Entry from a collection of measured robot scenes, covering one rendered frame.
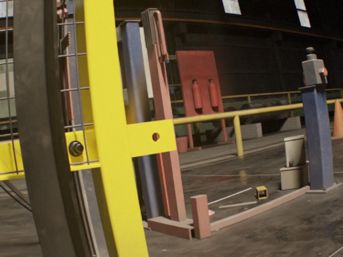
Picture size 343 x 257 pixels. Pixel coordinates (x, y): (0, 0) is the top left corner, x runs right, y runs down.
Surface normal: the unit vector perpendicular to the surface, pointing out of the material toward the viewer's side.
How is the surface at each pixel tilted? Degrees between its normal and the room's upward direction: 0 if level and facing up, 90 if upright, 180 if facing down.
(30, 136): 90
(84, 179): 90
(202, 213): 90
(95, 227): 90
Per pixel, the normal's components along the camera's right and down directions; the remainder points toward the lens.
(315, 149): -0.85, 0.11
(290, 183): -0.59, 0.07
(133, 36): 0.51, -0.08
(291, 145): -0.31, 0.04
